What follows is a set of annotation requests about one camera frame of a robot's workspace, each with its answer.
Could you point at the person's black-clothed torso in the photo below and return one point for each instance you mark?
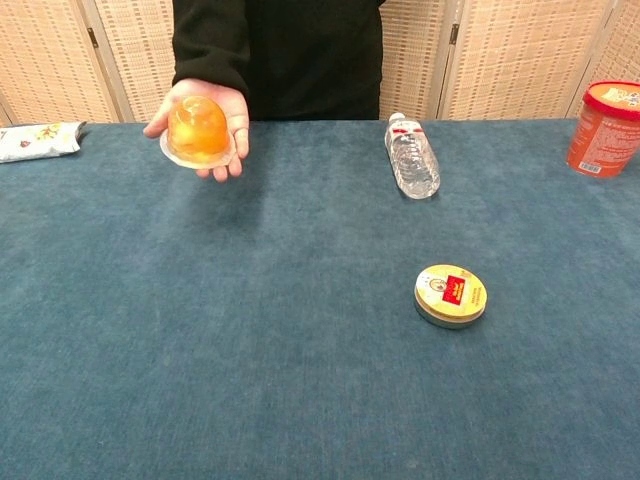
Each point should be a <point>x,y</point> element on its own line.
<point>315,60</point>

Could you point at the orange fruit jelly cup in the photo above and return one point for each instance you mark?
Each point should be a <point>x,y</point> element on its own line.
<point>197,130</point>

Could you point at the clear plastic water bottle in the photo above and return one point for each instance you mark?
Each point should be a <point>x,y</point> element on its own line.
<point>412,160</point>

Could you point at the person's black-sleeved right forearm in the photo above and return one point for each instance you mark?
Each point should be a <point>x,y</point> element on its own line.
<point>210,45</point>

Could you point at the white snack bag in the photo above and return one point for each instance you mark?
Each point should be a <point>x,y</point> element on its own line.
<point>35,141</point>

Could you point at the woven folding screen panel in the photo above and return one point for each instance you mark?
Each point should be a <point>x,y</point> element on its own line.
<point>620,45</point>
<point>412,55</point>
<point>140,55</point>
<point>45,60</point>
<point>3,115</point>
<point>525,55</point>

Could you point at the person's right hand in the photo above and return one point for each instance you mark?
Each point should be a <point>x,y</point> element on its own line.
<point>239,117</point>

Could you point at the blue tablecloth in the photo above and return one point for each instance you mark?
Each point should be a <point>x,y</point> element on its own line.
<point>300,325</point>

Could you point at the round yellow tin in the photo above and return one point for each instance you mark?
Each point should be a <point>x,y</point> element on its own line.
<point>450,296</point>

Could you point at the red snack tub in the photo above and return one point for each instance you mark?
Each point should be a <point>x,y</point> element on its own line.
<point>602,135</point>

